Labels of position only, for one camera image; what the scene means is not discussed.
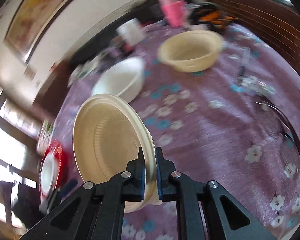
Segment white plastic bowl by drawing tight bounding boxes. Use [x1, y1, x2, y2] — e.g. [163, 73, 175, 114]
[92, 57, 145, 103]

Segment framed landscape painting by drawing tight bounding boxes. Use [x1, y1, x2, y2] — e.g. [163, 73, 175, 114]
[2, 0, 94, 64]

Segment black sofa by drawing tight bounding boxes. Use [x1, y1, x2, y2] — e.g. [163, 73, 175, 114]
[70, 0, 165, 63]

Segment clear pen with black grip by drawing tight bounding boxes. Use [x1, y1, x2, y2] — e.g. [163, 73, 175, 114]
[236, 49, 249, 87]

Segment purple framed eyeglasses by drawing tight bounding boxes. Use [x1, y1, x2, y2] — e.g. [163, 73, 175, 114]
[255, 100, 300, 169]

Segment black orange patterned scarf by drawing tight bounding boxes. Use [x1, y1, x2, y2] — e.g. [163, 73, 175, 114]
[187, 2, 238, 34]

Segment cream ribbed plastic plate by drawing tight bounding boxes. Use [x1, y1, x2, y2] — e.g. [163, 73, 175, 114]
[72, 94, 157, 213]

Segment red round container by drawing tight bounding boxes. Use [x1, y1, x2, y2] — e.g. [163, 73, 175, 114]
[39, 140, 69, 205]

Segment pink knit-sleeved thermos bottle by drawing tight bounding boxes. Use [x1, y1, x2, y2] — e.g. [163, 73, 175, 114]
[158, 0, 188, 27]

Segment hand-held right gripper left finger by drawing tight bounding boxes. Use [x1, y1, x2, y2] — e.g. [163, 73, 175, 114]
[20, 146, 147, 240]

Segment white plastic jar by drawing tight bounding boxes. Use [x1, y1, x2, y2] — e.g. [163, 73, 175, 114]
[116, 18, 145, 44]

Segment cream bowl with handles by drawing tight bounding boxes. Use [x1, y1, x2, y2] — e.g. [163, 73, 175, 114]
[157, 30, 227, 73]

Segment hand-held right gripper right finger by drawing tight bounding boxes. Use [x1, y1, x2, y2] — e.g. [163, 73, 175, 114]
[155, 147, 277, 240]

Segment brown brick-pattern wooden panel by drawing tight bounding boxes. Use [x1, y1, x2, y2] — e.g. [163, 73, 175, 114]
[205, 0, 300, 80]

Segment white paper packet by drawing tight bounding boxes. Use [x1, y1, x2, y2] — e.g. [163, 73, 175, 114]
[70, 62, 100, 85]

